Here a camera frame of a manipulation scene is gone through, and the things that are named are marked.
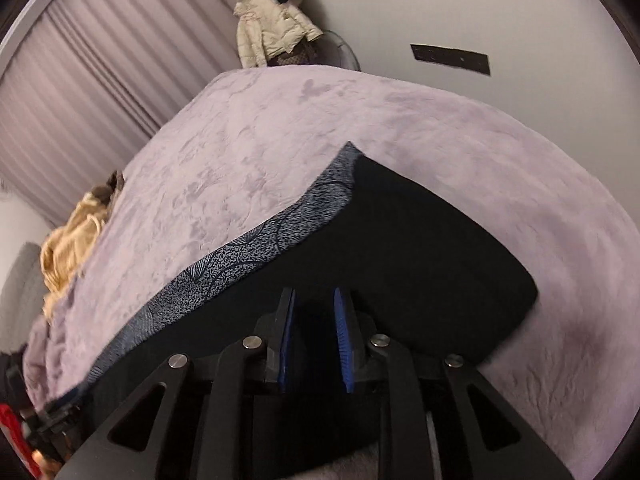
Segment dark patterned cloth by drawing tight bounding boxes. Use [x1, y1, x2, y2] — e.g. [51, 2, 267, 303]
[272, 40, 321, 67]

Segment grey-brown cloth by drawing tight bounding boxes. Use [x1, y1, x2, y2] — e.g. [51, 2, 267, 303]
[92, 170, 126, 206]

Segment cream puffer jacket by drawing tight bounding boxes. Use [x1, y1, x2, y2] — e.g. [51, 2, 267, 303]
[233, 0, 325, 68]

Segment red garment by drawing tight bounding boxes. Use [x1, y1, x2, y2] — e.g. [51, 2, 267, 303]
[0, 404, 38, 478]

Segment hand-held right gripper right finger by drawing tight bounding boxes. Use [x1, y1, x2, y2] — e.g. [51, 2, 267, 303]
[334, 287, 576, 480]

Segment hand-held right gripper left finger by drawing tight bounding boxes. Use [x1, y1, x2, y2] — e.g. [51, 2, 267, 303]
[60, 287, 297, 480]

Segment black wall strip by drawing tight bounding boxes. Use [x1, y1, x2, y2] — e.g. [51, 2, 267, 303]
[411, 44, 492, 77]

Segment grey pillow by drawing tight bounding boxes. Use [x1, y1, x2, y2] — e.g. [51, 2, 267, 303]
[0, 242, 48, 356]

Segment beige striped sweater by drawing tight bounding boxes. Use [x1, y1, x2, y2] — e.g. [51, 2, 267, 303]
[40, 192, 108, 318]

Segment person's left hand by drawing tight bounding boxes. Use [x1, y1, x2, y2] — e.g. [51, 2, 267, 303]
[32, 451, 63, 479]

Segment black pants with patterned lining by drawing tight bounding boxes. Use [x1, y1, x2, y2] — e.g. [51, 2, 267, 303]
[50, 141, 540, 466]

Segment round standing fan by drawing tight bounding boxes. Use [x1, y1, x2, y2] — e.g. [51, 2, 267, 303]
[320, 30, 362, 72]

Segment purple fleece blanket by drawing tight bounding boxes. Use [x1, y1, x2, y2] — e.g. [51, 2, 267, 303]
[22, 65, 640, 480]

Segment pleated grey curtain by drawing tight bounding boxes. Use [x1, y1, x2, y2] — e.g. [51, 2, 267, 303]
[0, 0, 251, 226]

